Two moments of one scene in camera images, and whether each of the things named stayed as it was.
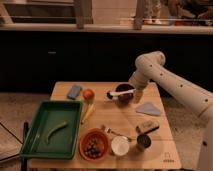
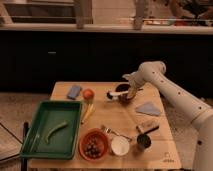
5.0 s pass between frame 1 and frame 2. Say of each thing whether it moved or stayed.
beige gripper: moved
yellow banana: stayed
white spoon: stayed
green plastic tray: stayed
